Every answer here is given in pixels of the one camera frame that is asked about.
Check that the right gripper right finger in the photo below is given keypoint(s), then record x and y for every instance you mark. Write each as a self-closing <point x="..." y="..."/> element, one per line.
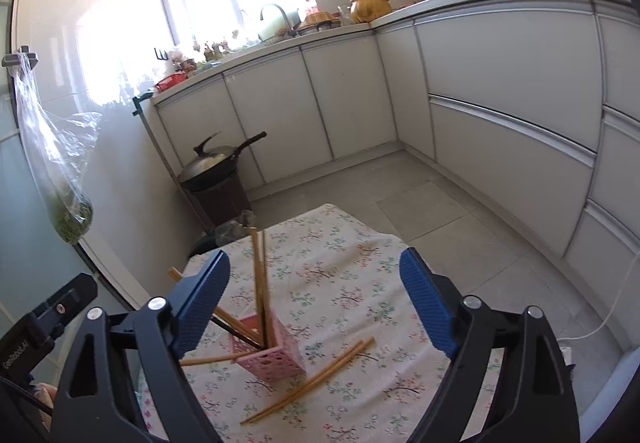
<point x="533" y="399"/>

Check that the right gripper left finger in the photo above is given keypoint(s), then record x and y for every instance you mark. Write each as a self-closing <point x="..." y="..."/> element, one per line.
<point x="97" y="400"/>

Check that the bamboo chopstick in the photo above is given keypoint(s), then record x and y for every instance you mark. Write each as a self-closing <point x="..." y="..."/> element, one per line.
<point x="175" y="274"/>
<point x="305" y="385"/>
<point x="259" y="302"/>
<point x="237" y="326"/>
<point x="312" y="380"/>
<point x="270" y="336"/>
<point x="195" y="361"/>

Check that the black gold-banded chopstick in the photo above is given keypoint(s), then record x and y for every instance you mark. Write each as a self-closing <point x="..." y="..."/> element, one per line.
<point x="228" y="329"/>

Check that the white kitchen cabinets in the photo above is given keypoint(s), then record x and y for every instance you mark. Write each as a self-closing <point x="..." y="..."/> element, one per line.
<point x="532" y="106"/>

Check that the person's hand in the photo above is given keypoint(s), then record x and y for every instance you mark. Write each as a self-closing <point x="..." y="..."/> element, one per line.
<point x="46" y="395"/>

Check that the white power strip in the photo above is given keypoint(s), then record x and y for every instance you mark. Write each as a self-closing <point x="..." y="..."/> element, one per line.
<point x="567" y="355"/>

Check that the pink perforated utensil basket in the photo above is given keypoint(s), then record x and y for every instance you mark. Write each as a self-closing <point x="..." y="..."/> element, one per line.
<point x="283" y="360"/>

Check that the plastic bag of greens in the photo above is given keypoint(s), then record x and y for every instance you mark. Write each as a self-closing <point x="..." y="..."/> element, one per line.
<point x="57" y="153"/>

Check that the floral tablecloth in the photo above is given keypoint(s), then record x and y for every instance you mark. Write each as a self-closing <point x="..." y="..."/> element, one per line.
<point x="333" y="281"/>

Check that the dark stool under wok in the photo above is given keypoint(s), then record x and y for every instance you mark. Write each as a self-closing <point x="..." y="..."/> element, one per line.
<point x="221" y="201"/>

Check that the black wok with lid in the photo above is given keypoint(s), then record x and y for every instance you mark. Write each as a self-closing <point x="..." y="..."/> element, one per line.
<point x="215" y="164"/>

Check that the yellow ceramic pot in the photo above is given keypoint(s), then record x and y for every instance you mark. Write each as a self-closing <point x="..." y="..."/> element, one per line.
<point x="366" y="11"/>

